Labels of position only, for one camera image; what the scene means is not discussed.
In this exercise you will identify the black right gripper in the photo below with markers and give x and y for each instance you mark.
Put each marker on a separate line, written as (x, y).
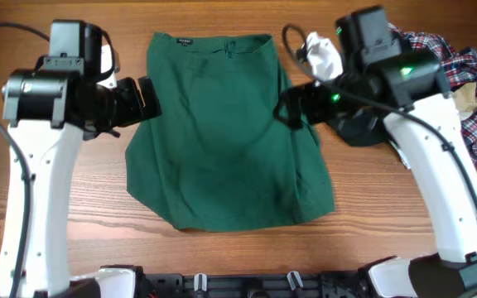
(317, 111)

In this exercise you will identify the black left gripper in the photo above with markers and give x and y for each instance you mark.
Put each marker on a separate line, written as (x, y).
(136, 111)

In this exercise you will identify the black garment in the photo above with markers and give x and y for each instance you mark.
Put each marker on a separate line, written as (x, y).
(361, 130)

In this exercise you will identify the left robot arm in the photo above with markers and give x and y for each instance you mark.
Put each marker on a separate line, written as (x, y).
(71, 96)

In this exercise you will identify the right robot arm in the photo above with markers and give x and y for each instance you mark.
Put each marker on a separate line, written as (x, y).
(375, 83)

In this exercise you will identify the white garment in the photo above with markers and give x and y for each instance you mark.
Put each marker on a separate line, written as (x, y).
(402, 156)

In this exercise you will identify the red plaid shirt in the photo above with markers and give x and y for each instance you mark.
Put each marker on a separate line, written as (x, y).
(460, 67)

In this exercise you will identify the dark green skirt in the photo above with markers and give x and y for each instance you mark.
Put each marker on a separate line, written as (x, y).
(216, 159)

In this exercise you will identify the beige garment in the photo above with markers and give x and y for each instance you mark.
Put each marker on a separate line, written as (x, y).
(465, 100)

